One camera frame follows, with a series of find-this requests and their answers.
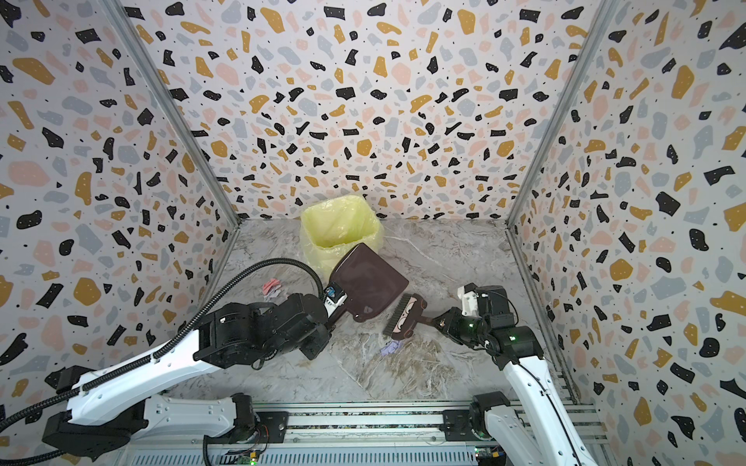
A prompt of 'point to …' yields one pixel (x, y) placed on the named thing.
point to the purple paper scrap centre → (390, 348)
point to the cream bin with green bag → (332, 227)
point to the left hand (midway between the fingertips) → (331, 322)
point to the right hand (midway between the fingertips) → (430, 318)
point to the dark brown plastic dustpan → (370, 284)
